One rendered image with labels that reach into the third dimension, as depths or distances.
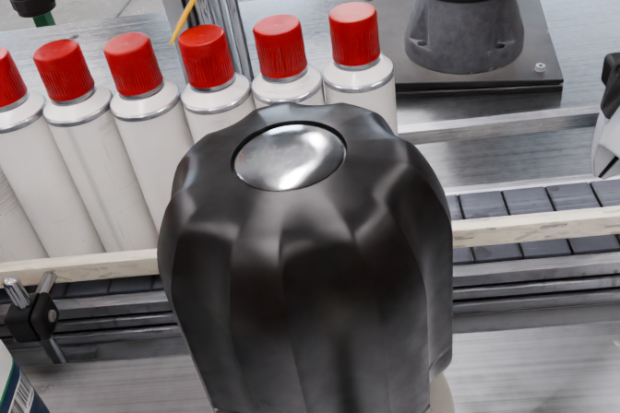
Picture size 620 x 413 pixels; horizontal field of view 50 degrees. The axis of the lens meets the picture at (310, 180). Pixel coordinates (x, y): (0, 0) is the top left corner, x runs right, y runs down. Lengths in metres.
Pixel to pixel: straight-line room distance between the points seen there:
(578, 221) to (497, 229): 0.06
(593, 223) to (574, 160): 0.20
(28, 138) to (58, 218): 0.08
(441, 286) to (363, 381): 0.03
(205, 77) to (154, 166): 0.08
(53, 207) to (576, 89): 0.60
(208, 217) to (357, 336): 0.05
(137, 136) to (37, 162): 0.09
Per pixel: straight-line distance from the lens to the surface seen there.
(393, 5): 1.01
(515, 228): 0.53
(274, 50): 0.45
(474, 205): 0.60
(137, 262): 0.56
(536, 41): 0.91
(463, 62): 0.83
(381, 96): 0.47
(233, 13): 0.54
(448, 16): 0.82
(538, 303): 0.58
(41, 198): 0.56
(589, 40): 0.96
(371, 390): 0.18
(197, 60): 0.46
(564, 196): 0.62
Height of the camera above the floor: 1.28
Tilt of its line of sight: 38 degrees down
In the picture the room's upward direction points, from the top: 10 degrees counter-clockwise
